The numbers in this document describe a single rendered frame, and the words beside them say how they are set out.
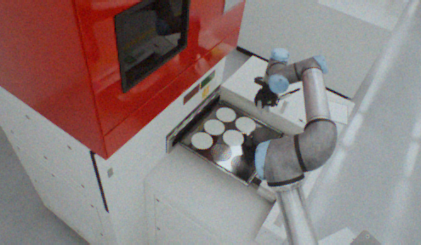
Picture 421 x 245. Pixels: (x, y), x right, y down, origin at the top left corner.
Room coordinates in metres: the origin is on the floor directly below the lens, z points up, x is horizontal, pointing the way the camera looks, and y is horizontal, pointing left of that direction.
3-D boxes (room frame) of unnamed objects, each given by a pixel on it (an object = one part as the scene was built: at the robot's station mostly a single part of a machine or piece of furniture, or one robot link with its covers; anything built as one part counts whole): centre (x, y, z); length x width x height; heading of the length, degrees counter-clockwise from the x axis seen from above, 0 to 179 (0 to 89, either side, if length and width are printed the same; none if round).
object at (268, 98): (1.11, -0.27, 1.12); 0.09 x 0.08 x 0.12; 22
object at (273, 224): (0.78, -0.44, 0.89); 0.55 x 0.09 x 0.14; 152
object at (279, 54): (1.11, -0.26, 1.28); 0.09 x 0.08 x 0.11; 179
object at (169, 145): (1.09, 0.05, 0.89); 0.44 x 0.02 x 0.10; 152
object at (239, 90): (1.30, -0.42, 0.89); 0.62 x 0.35 x 0.14; 62
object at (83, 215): (1.11, 0.44, 0.41); 0.82 x 0.71 x 0.82; 152
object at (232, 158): (1.01, -0.15, 0.90); 0.34 x 0.34 x 0.01; 62
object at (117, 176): (0.94, 0.14, 1.02); 0.82 x 0.03 x 0.40; 152
